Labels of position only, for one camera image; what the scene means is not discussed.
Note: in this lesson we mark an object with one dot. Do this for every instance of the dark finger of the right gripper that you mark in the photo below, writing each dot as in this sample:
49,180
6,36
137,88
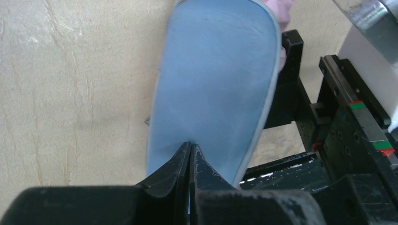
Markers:
287,105

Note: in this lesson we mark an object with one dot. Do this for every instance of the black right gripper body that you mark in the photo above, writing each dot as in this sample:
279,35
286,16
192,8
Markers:
350,164

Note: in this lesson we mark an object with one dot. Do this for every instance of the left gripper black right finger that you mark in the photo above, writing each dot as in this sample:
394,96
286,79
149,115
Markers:
213,201

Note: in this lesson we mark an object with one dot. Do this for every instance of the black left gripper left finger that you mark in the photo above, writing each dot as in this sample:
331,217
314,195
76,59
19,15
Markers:
159,199

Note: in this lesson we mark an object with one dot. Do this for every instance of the light blue glasses case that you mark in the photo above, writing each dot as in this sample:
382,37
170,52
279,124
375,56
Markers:
216,83

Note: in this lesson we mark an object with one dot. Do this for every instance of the pink and black folding umbrella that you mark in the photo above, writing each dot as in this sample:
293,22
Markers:
281,10

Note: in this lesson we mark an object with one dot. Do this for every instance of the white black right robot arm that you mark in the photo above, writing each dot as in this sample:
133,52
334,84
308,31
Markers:
371,46

